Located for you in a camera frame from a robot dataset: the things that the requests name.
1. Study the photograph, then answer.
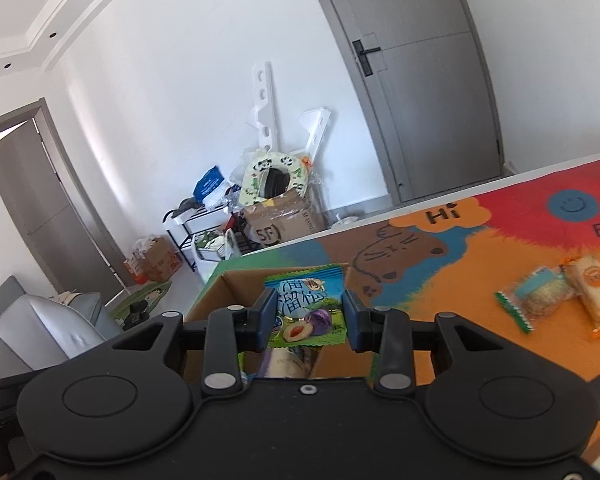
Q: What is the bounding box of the grey sofa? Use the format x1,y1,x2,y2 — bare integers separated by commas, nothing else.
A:
0,276,122,379

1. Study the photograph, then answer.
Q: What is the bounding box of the long purple cracker packet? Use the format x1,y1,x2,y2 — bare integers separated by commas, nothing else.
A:
258,347,320,379

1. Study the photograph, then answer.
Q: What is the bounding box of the white perforated bracket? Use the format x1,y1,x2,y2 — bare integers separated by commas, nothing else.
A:
248,61,279,152

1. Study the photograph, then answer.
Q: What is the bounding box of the brown cardboard box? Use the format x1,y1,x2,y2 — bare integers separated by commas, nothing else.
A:
184,266,373,378

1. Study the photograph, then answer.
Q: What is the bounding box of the grey door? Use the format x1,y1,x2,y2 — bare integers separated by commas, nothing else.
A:
0,99,131,302
318,0,503,204

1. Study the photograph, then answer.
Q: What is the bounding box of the small printed carton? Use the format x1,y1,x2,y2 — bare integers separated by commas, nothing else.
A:
124,235,182,284

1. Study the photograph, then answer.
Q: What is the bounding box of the white shopping bag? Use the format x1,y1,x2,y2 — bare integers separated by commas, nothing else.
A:
193,228,242,262

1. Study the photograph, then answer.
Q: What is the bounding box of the SF cardboard box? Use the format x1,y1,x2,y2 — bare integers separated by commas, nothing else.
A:
242,190,326,247

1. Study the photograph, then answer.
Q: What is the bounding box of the round biscuit packet green edge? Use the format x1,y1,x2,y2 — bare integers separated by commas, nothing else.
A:
494,266,576,334

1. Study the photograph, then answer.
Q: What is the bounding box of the blue plastic bag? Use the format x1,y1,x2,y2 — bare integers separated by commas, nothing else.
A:
193,166,224,203

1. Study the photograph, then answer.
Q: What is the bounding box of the black shoe rack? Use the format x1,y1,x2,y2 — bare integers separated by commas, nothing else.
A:
162,207,230,272

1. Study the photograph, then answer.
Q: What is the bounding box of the black door handle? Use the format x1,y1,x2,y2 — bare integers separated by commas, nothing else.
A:
352,39,381,77

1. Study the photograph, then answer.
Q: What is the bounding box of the plum candy packet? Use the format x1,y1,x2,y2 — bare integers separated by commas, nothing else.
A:
264,264,347,348

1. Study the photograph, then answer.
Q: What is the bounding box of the green snack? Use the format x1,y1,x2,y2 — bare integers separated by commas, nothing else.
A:
238,352,253,376

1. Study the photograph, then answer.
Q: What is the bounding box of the orange rice cracker packet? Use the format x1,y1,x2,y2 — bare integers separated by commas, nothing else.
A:
562,255,600,338

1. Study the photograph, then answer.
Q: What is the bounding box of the colourful cartoon table mat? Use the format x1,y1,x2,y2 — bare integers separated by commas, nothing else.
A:
192,158,600,463

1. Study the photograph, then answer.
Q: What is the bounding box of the panda pattern seat ring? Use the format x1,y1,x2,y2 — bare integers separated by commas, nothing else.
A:
240,152,311,206

